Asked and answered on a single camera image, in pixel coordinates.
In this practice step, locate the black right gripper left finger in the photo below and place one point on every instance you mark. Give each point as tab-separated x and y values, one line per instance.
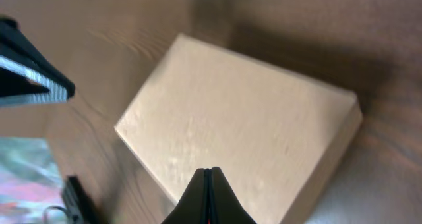
191	208

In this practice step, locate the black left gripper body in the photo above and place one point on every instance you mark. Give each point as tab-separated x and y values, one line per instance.
27	77

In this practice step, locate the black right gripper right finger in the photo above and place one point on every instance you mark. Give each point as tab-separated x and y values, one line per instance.
224	207

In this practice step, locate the brown cardboard box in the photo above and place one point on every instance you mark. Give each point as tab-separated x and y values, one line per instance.
277	136

